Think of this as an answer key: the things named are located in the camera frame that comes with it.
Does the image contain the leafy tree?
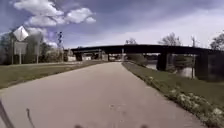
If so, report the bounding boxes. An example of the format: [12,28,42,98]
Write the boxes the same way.
[209,31,224,51]

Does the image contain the grey paved path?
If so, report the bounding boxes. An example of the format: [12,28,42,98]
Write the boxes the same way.
[0,61,208,128]

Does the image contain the thin pole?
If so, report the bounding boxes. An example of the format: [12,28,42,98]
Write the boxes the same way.
[190,35,197,80]

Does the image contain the dark road bridge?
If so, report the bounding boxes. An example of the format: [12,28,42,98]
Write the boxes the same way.
[70,43,224,81]

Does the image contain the bare tree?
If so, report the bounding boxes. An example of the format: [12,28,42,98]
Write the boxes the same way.
[157,32,183,47]

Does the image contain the rectangular sign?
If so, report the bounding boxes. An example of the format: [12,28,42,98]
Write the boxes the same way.
[13,41,29,56]

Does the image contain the river water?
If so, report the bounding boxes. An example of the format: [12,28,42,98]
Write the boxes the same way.
[145,63,198,80]

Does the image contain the grass verge with white flowers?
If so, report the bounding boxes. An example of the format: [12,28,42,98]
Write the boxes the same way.
[121,61,224,128]

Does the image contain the grass strip with bare patches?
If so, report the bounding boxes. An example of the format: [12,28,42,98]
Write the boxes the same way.
[0,59,108,90]

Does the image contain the white diamond sign on pole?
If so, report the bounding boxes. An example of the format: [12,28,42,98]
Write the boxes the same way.
[12,25,30,65]

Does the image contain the pale low building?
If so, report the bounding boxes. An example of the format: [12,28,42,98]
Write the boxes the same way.
[64,49,78,63]

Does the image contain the group of green trees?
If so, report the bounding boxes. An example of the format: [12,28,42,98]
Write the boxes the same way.
[0,30,65,65]

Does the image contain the tall signal mast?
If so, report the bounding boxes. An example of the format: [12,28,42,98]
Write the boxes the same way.
[57,30,65,63]

